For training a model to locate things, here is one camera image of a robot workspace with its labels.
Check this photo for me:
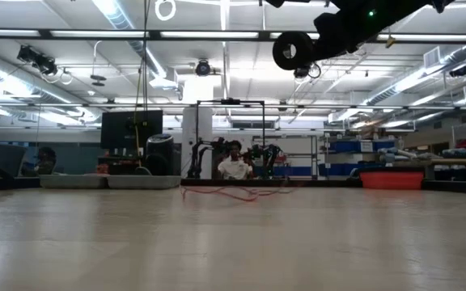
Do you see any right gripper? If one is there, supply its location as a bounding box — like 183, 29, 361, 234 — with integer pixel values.
272, 11, 358, 71

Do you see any thin red wire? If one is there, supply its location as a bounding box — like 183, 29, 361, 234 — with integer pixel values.
179, 184, 299, 203

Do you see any yellow hanging tag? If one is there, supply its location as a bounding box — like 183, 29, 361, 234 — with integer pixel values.
385, 27, 398, 49

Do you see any shelf with blue bins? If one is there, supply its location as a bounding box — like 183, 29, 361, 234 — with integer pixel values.
322, 135, 398, 178

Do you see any small red plastic bin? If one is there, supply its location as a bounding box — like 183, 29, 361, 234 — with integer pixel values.
358, 171, 426, 191

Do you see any person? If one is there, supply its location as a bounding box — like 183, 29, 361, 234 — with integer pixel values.
33, 145, 58, 176
216, 139, 255, 180

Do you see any wooden workbench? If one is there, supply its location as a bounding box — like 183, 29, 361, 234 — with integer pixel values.
394, 156, 466, 181

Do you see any black monitor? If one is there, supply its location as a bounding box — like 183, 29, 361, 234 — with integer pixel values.
100, 109, 164, 150

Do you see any grey tool kit case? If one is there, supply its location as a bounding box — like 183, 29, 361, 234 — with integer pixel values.
39, 174, 182, 190

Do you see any black ceiling mounted device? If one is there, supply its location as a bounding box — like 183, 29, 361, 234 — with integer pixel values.
16, 44, 59, 77

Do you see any black camera with cable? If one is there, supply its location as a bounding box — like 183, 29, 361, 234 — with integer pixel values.
292, 64, 322, 80

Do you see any black background rig frame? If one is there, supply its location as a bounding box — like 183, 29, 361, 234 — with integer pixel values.
195, 98, 266, 179

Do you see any black round overhead camera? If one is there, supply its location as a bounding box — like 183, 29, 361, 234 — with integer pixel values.
194, 59, 213, 78

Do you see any white cable loop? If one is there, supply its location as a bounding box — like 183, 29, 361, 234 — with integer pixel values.
154, 0, 177, 23

